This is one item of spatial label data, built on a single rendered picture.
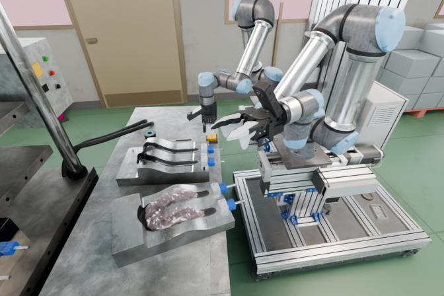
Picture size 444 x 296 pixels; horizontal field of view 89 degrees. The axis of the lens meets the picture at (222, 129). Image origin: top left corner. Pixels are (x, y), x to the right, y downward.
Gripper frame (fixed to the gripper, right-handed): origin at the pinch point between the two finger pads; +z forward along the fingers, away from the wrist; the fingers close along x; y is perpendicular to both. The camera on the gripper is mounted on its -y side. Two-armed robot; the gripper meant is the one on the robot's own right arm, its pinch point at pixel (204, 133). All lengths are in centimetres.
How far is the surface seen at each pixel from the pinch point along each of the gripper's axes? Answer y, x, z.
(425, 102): 308, 162, 76
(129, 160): -44.2, -4.0, 15.0
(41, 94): -72, -7, -30
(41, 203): -85, -25, 23
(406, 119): 288, 158, 101
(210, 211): 2.3, -39.7, 15.9
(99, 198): -55, -25, 21
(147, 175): -30.8, -17.7, 13.4
